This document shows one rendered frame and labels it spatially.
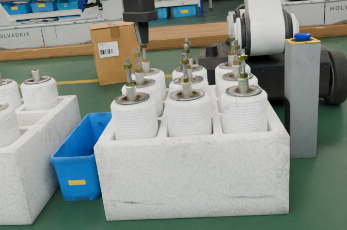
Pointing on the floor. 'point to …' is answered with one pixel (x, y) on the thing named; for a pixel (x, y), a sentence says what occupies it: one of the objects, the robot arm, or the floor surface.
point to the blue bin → (80, 159)
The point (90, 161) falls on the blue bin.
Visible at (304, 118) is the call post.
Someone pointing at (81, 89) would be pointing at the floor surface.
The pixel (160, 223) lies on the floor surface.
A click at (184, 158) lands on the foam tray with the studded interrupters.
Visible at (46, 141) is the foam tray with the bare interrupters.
